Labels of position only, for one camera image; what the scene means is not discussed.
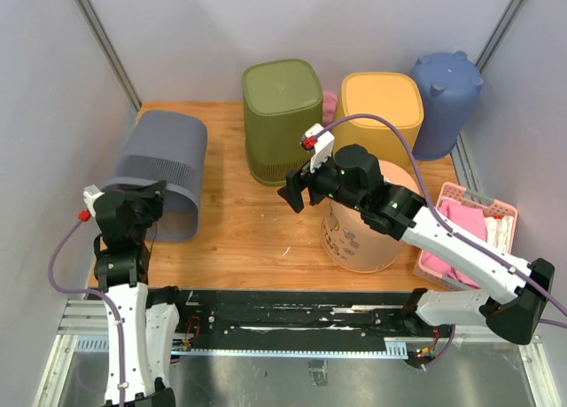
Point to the blue plastic bucket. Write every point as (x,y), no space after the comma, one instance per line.
(450,87)

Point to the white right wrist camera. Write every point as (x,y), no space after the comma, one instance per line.
(318,141)

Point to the yellow ribbed plastic bin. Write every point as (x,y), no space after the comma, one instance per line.
(392,96)

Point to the pink perforated plastic basket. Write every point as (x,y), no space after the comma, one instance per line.
(468,210)

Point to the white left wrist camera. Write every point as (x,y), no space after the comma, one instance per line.
(90,195)

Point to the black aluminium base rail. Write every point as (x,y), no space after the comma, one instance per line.
(306,323)

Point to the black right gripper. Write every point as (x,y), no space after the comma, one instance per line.
(297,181)

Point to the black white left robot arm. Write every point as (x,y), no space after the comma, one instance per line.
(141,322)

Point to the grey ribbed plastic bin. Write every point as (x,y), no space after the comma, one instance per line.
(172,147)

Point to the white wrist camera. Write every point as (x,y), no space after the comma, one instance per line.
(90,195)
(318,141)

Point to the green ribbed plastic bin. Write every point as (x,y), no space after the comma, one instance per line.
(281,100)

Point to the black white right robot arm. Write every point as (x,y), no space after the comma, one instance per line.
(512,293)

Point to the orange plastic bin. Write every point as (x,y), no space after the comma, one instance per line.
(350,243)

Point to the white cloth in basket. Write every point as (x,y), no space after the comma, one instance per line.
(499,232)

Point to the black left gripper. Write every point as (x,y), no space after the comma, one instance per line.
(151,193)

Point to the pink folded shirt on table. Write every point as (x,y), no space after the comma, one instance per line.
(329,105)

